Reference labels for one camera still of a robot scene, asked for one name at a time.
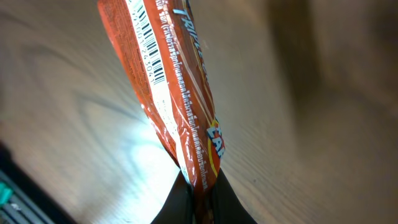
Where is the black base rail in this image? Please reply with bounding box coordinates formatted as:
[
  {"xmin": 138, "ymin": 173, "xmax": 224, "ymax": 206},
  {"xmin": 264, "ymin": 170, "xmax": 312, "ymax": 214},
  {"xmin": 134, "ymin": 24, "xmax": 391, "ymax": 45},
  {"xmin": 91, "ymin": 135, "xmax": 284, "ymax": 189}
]
[{"xmin": 1, "ymin": 143, "xmax": 76, "ymax": 224}]

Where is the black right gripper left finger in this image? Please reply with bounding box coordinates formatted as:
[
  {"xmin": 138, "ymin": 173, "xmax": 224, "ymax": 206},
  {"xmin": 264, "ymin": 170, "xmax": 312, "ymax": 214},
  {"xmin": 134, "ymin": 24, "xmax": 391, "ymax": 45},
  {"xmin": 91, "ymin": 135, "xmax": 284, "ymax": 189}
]
[{"xmin": 151, "ymin": 171, "xmax": 196, "ymax": 224}]

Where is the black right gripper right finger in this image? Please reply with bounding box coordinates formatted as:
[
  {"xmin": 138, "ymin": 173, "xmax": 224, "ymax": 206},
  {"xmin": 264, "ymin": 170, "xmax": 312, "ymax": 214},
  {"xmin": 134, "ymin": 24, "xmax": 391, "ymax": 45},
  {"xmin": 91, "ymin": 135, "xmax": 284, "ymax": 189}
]
[{"xmin": 211, "ymin": 169, "xmax": 256, "ymax": 224}]

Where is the red Top chocolate bar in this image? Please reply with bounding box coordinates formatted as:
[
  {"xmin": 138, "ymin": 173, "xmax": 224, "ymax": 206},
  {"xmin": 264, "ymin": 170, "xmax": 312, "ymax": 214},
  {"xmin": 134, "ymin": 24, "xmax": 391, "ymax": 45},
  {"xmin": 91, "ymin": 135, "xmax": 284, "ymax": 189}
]
[{"xmin": 97, "ymin": 0, "xmax": 226, "ymax": 223}]

